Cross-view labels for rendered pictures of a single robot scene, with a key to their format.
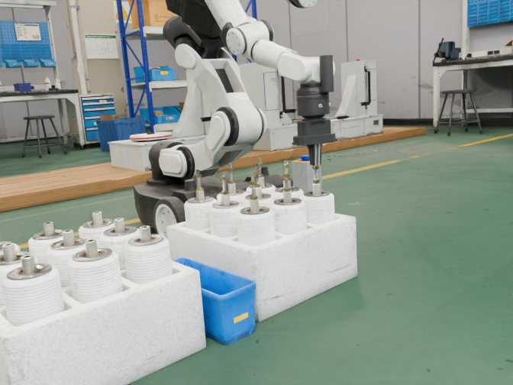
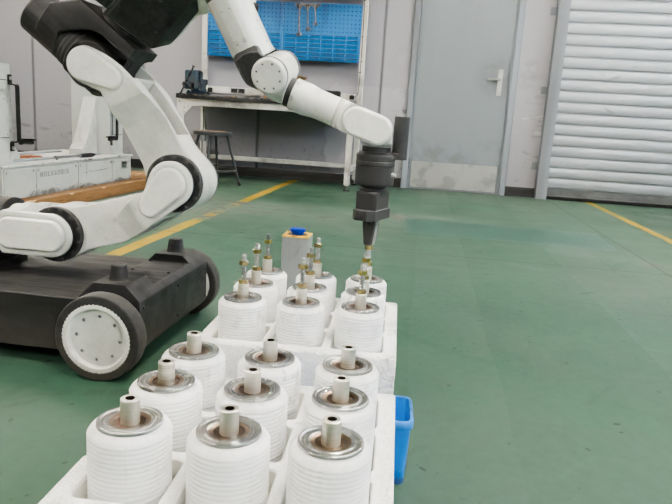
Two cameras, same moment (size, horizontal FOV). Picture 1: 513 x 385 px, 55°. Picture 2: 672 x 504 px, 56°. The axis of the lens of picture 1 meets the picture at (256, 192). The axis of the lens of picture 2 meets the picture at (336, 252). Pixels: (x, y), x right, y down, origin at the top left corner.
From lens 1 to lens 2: 0.96 m
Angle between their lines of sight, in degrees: 43
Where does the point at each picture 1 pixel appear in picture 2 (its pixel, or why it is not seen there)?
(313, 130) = (380, 203)
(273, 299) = not seen: hidden behind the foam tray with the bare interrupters
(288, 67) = (362, 125)
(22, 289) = (362, 469)
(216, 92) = (156, 130)
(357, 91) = (98, 119)
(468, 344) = (574, 417)
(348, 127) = (95, 169)
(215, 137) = (163, 199)
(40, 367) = not seen: outside the picture
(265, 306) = not seen: hidden behind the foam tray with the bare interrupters
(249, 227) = (369, 329)
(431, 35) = (160, 56)
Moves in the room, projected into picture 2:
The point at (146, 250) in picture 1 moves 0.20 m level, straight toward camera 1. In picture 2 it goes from (374, 379) to (508, 421)
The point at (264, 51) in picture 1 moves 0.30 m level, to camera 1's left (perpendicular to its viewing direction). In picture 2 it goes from (312, 96) to (190, 85)
